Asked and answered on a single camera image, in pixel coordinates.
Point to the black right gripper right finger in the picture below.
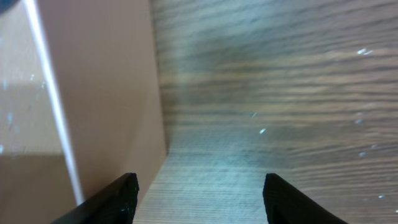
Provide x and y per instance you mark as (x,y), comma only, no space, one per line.
(284,204)

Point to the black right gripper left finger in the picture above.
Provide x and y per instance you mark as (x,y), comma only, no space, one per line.
(115,204)

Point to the white cardboard box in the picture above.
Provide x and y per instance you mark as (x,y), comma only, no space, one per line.
(80,104)

